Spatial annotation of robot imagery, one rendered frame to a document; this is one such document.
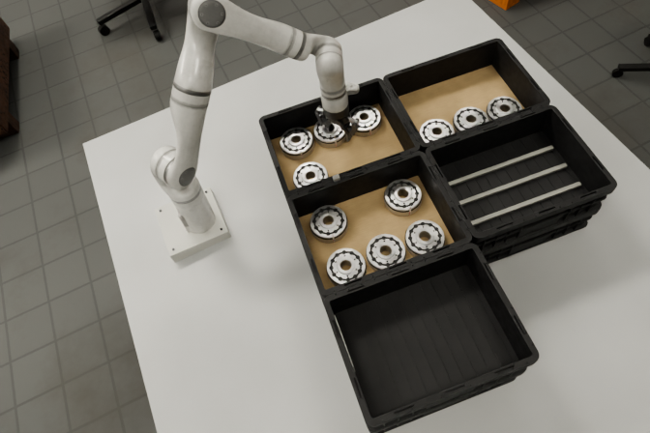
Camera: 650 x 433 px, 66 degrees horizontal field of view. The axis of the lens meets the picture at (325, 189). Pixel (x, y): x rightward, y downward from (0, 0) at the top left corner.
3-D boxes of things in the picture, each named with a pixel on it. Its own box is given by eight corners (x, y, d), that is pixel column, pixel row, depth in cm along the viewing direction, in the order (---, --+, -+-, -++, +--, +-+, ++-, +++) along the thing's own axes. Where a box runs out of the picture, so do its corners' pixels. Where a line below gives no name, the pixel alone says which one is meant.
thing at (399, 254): (374, 275, 127) (374, 274, 127) (361, 242, 132) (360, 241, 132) (411, 262, 128) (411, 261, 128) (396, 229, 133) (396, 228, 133)
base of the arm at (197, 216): (188, 237, 152) (170, 208, 138) (183, 212, 157) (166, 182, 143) (218, 228, 153) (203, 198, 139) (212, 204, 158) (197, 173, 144)
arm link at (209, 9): (310, 32, 116) (300, 23, 123) (198, -15, 104) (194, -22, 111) (294, 68, 120) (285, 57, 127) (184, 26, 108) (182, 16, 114)
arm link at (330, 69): (347, 103, 133) (344, 79, 138) (343, 61, 120) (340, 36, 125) (321, 106, 134) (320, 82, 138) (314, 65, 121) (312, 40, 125)
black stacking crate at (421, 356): (369, 433, 113) (368, 428, 103) (327, 313, 128) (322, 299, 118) (528, 370, 116) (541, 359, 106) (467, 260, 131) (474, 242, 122)
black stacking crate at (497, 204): (468, 259, 132) (475, 241, 122) (421, 172, 147) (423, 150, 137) (602, 209, 135) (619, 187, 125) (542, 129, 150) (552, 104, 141)
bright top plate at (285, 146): (285, 158, 149) (284, 158, 149) (277, 134, 155) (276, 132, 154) (316, 148, 150) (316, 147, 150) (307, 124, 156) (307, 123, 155)
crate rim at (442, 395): (368, 430, 104) (368, 428, 102) (322, 301, 120) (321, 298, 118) (540, 361, 108) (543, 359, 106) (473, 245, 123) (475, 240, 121)
